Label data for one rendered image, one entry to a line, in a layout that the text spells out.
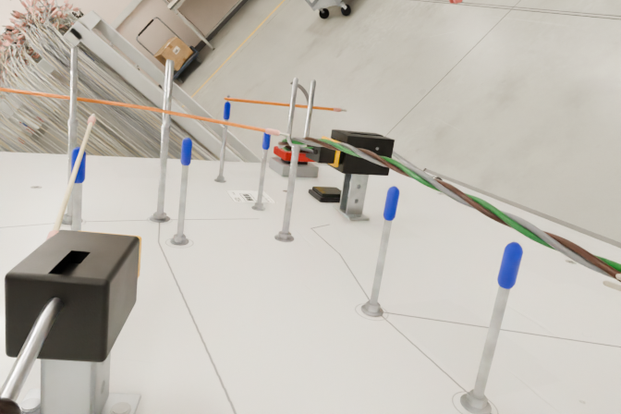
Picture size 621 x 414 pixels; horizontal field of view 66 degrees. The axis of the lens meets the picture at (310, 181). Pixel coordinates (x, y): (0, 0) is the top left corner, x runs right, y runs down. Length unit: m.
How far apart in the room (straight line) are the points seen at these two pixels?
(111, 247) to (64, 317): 0.03
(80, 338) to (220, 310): 0.13
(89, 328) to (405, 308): 0.22
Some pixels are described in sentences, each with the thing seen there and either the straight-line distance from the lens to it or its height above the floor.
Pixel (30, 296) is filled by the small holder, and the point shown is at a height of 1.37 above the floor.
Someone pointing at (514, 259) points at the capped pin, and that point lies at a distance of 0.24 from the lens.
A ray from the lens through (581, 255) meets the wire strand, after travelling 0.22.
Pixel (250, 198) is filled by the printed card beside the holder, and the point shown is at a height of 1.18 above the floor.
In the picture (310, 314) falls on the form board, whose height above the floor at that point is 1.21.
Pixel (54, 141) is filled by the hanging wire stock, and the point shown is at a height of 1.31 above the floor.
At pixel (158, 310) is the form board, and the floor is 1.29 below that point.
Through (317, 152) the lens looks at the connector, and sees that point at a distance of 0.48.
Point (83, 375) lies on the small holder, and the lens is 0.21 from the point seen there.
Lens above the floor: 1.41
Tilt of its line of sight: 29 degrees down
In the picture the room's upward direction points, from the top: 47 degrees counter-clockwise
